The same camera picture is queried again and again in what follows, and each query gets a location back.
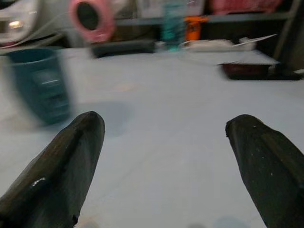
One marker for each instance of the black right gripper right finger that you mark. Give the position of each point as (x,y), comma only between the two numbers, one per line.
(268,166)

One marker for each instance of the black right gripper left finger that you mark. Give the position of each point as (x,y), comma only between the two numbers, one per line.
(59,171)

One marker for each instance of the teal plastic cup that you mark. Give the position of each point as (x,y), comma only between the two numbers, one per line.
(40,85)

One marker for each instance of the dark red rectangular tray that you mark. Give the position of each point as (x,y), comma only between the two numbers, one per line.
(247,70)

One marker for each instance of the white paper sheet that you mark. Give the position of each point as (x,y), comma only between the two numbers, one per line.
(257,39)

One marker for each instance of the white power strip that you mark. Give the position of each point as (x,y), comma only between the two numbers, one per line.
(209,45)

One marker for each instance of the black flat case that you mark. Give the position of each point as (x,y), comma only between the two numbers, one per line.
(123,48)

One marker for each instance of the grey metal shelf rack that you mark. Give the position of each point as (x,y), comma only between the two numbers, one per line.
(261,16)

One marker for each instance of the white rice cooker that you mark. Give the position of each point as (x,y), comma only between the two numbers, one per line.
(16,21)

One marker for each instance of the orange container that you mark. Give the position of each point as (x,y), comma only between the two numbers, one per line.
(193,28)

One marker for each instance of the teal labelled clear bottle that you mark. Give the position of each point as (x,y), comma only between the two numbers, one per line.
(173,25)

